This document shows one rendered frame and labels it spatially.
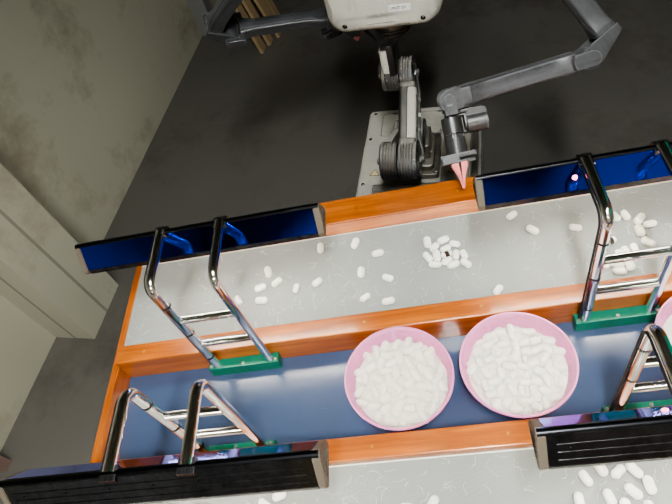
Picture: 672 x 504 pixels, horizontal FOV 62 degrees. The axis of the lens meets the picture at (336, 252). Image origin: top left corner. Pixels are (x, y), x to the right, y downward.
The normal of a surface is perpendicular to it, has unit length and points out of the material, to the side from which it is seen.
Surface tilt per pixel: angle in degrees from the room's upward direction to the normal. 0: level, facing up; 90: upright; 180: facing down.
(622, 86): 0
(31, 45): 90
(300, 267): 0
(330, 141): 0
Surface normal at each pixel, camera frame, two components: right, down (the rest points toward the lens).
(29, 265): 0.96, -0.01
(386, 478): -0.22, -0.58
